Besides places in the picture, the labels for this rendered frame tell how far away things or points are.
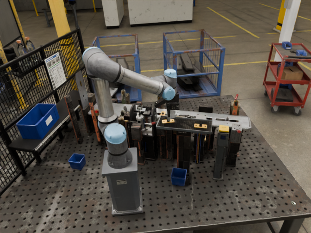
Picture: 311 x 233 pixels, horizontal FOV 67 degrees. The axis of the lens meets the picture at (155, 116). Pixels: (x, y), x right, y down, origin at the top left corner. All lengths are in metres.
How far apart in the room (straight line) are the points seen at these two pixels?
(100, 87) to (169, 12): 8.55
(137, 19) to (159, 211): 8.53
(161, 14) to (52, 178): 8.33
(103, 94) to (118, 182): 0.53
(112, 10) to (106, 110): 8.36
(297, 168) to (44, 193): 2.66
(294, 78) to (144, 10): 6.82
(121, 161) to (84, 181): 0.64
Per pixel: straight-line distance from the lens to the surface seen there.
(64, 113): 2.21
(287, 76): 3.87
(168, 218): 1.67
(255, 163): 2.09
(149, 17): 9.68
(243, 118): 2.04
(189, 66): 4.09
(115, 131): 1.33
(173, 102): 1.55
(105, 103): 1.35
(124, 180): 1.47
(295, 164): 3.30
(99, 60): 1.15
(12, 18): 5.16
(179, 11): 9.80
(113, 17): 9.65
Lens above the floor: 2.10
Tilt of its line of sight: 33 degrees down
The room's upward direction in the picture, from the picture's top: 3 degrees counter-clockwise
